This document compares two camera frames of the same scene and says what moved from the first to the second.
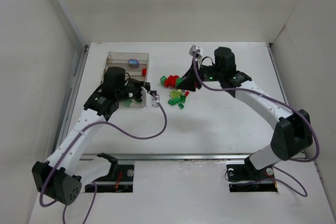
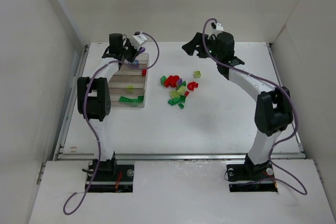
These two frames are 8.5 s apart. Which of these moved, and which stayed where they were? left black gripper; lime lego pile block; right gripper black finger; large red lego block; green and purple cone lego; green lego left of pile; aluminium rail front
Moved: right gripper black finger; green and purple cone lego; left black gripper
Stayed: lime lego pile block; green lego left of pile; aluminium rail front; large red lego block
